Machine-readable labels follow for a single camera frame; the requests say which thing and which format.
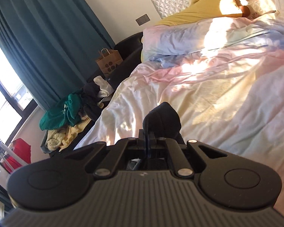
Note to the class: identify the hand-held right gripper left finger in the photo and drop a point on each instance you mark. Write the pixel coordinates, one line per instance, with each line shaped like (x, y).
(132, 146)

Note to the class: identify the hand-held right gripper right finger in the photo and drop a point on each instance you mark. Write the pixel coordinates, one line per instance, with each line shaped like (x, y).
(172, 151)

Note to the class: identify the black pants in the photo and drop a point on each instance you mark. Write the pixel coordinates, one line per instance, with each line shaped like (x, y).
(163, 118)

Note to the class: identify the black clothing pile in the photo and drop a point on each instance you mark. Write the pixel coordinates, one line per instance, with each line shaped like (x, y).
(91, 101)

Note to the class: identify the white cloth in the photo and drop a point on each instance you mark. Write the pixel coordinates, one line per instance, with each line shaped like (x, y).
(104, 86)

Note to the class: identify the bed with pastel duvet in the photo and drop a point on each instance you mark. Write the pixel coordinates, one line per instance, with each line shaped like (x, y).
(215, 94)

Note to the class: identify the yellow towel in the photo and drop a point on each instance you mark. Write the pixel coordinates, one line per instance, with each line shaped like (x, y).
(61, 137)

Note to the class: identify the green garment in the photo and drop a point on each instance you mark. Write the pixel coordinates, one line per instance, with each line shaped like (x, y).
(59, 115)

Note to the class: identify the brown paper bag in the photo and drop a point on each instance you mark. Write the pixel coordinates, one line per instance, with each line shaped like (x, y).
(110, 62)

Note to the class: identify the black armchair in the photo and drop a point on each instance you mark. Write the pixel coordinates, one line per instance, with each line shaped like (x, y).
(130, 49)

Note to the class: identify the red garment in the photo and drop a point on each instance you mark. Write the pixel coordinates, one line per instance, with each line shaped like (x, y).
(20, 153)

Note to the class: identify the pastel pillow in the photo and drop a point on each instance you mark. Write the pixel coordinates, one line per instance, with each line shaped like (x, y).
(179, 37)

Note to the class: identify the teal curtain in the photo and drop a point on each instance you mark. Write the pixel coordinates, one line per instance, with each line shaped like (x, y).
(45, 40)

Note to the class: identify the window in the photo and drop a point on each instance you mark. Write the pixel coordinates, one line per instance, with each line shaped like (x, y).
(4, 94)

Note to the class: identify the yellow pillow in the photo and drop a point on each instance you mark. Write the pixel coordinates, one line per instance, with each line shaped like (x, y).
(198, 7)

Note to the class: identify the grey wall socket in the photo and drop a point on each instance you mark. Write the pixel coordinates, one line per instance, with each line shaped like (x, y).
(142, 19)

